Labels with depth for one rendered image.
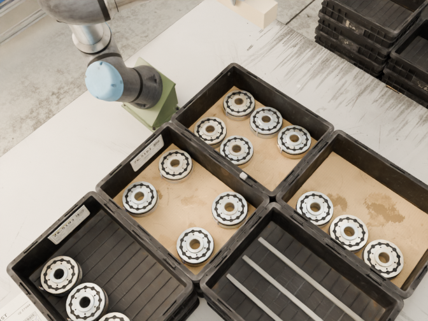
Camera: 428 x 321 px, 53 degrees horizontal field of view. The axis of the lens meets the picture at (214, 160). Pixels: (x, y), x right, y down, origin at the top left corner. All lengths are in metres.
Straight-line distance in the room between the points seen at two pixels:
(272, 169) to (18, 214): 0.85
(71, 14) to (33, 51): 2.04
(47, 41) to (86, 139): 1.53
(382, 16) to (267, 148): 1.15
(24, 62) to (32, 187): 1.52
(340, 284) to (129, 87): 0.85
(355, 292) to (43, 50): 2.41
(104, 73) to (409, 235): 0.99
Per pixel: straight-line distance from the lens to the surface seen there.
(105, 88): 1.36
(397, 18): 2.31
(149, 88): 1.47
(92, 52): 1.40
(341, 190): 1.32
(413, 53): 2.34
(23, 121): 2.72
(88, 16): 1.02
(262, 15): 1.33
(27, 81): 2.90
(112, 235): 1.29
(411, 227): 1.33
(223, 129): 1.35
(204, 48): 1.79
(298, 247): 1.23
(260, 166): 1.32
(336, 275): 1.23
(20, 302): 1.47
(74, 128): 1.67
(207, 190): 1.29
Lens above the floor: 2.00
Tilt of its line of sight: 61 degrees down
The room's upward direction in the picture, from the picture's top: 7 degrees counter-clockwise
